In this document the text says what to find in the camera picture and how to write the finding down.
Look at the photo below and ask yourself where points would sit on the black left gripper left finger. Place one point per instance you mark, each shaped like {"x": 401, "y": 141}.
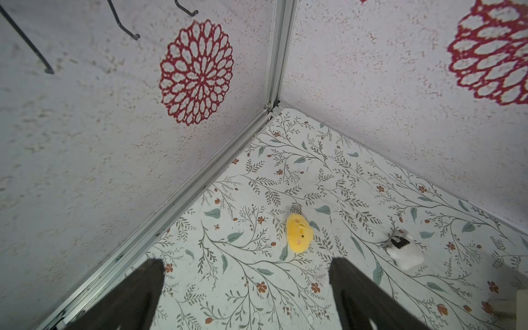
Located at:
{"x": 131, "y": 304}

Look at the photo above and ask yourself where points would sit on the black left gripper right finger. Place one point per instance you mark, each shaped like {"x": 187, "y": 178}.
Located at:
{"x": 361, "y": 304}

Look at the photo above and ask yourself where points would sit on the white and black plush toy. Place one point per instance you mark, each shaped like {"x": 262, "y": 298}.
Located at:
{"x": 405, "y": 252}

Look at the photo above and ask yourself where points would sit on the black wire wall rack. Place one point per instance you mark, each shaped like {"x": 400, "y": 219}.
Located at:
{"x": 48, "y": 68}

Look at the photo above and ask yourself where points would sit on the white two-tier shelf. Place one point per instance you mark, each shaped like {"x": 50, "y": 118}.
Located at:
{"x": 513, "y": 310}

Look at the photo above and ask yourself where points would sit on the yellow chick plush toy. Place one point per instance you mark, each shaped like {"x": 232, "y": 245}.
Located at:
{"x": 299, "y": 233}

